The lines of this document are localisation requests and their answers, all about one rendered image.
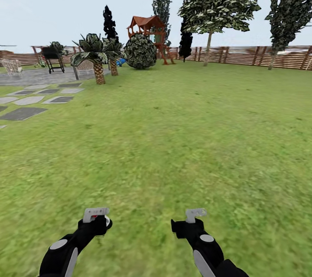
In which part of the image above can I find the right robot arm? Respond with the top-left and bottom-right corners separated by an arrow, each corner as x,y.
171,208 -> 248,277

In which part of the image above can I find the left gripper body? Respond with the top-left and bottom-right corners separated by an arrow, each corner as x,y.
77,217 -> 107,243

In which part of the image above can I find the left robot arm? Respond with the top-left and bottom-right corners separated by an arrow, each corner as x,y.
38,207 -> 110,277

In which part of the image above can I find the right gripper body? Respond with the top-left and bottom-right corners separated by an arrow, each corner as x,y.
175,219 -> 204,242

